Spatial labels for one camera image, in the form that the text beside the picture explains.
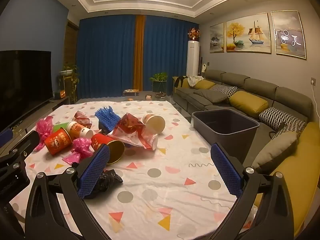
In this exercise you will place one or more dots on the trailing plant on stand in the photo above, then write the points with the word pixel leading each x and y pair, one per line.
pixel 70 73

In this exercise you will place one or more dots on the red and clear plastic wrapper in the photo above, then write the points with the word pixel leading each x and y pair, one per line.
pixel 130 127

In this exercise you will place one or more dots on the potted plant in dark pot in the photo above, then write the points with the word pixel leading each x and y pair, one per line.
pixel 158 80

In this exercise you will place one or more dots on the grey plastic bin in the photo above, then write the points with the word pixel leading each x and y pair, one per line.
pixel 225 137

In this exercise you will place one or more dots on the white handheld appliance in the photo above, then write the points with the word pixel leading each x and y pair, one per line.
pixel 204 68

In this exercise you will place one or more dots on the pink plastic bag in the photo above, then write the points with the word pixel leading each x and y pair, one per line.
pixel 80 150
pixel 45 127

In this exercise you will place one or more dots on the dark tea set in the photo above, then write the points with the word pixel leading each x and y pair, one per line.
pixel 160 95

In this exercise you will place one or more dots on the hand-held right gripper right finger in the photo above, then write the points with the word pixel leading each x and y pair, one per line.
pixel 226 172

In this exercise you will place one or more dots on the yellow leather seat cushion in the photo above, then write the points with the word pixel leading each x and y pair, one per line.
pixel 297 180

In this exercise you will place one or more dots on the red cup with gold inside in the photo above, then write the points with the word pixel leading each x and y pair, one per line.
pixel 100 140

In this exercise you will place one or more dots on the flat box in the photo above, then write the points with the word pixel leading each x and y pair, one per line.
pixel 131 92

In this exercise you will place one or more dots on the white cloth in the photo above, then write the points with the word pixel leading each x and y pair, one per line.
pixel 195 79

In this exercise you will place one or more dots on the black television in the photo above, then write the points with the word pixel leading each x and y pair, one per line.
pixel 22 87

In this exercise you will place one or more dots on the patterned white tablecloth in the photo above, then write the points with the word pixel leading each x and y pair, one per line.
pixel 162 175

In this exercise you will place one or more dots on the small framed painting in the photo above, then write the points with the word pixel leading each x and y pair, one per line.
pixel 217 38

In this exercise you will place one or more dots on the orange curtain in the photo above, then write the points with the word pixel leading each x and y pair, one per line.
pixel 139 52

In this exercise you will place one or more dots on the white cup with beige inside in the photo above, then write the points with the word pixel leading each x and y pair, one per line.
pixel 155 125

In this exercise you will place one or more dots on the orange flower bouquet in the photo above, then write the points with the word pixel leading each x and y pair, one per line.
pixel 193 33

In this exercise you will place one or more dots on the yellow pillow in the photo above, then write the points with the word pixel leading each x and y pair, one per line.
pixel 203 85
pixel 248 102

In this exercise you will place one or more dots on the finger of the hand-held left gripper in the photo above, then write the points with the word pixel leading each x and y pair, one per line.
pixel 26 143
pixel 5 137

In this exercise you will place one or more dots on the red printed paper cup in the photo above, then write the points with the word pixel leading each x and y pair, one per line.
pixel 57 142

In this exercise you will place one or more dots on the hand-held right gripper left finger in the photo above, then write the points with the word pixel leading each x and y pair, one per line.
pixel 96 170

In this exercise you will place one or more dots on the black and white patterned pillow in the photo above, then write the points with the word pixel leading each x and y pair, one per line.
pixel 277 116
pixel 225 89

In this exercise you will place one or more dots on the wall socket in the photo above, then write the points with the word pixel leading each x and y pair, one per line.
pixel 313 81

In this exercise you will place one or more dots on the black plastic bag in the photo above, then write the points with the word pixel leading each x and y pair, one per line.
pixel 110 177

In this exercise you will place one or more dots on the houndstooth pillow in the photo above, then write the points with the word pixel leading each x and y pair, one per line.
pixel 292 130

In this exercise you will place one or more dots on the grey television stand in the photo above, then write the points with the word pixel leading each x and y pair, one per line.
pixel 57 103

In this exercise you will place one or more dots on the orange glowing box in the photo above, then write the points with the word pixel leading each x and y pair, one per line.
pixel 61 94

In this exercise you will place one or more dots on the brown doll figurine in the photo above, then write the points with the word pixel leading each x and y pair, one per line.
pixel 149 97

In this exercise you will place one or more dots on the large grey pillow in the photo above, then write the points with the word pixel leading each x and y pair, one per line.
pixel 275 152

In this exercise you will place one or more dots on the white cup with orange print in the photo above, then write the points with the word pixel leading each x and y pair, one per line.
pixel 77 130

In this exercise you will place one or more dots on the black cloth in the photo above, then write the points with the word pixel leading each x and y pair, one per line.
pixel 178 81

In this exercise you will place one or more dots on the blue foam net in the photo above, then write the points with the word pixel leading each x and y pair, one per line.
pixel 107 117

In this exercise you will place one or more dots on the brown wooden door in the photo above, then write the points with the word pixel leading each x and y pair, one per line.
pixel 70 55

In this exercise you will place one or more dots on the framed grey painting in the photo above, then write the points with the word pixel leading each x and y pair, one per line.
pixel 287 30

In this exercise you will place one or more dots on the grey sofa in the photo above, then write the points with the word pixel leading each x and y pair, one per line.
pixel 262 87

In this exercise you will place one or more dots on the small red wrapper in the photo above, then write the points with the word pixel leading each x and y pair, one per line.
pixel 82 120

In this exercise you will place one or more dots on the white standing air conditioner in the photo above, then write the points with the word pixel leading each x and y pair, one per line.
pixel 193 57

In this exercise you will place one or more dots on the flat grey pillow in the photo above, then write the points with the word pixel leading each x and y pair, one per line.
pixel 212 95

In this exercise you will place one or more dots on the framed sailboat painting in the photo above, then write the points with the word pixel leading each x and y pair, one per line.
pixel 247 33

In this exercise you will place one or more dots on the blue curtain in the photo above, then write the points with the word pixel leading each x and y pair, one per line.
pixel 105 55
pixel 170 52

